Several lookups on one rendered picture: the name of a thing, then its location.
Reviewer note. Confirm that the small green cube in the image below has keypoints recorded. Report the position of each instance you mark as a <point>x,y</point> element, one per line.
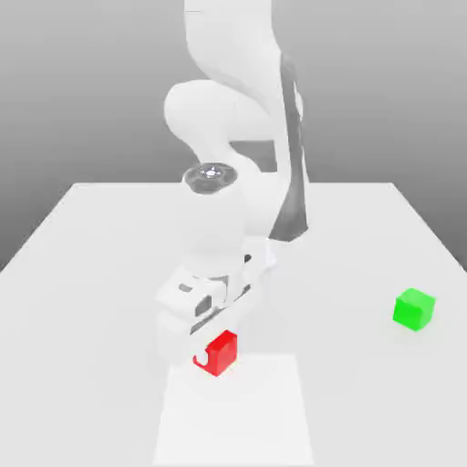
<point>414,310</point>

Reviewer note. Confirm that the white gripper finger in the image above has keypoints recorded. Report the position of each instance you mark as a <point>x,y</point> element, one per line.
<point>201,353</point>

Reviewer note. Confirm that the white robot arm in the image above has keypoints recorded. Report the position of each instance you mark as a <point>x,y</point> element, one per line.
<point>219,109</point>

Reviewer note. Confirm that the small red cube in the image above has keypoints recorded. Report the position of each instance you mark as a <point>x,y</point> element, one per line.
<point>222,354</point>

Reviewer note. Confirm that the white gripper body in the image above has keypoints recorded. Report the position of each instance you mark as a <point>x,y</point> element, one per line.
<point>219,323</point>

